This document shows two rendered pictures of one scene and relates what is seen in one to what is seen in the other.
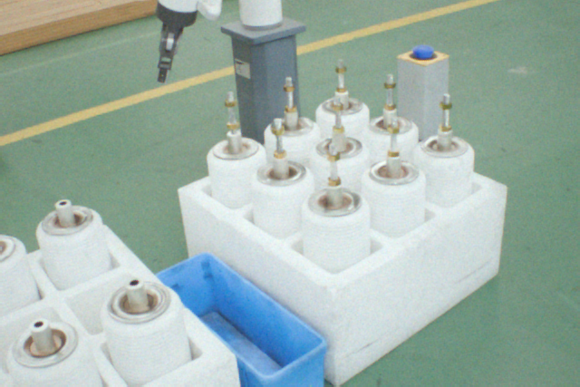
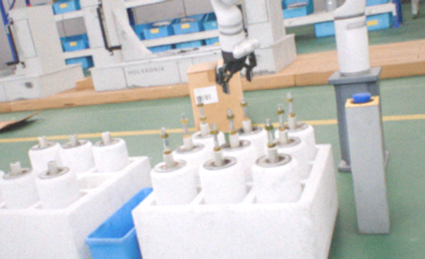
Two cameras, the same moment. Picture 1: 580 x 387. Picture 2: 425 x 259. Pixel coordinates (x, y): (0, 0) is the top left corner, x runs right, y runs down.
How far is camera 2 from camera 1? 1.10 m
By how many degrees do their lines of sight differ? 56
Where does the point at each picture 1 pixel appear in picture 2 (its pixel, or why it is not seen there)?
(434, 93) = (360, 133)
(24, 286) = (77, 164)
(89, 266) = (103, 166)
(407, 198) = (207, 179)
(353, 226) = (159, 179)
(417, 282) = (208, 242)
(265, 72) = (341, 107)
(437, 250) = (224, 226)
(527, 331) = not seen: outside the picture
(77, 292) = (92, 175)
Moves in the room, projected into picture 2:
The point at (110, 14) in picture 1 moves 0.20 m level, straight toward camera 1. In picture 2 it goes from (416, 67) to (402, 75)
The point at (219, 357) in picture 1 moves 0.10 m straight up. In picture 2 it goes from (63, 212) to (52, 171)
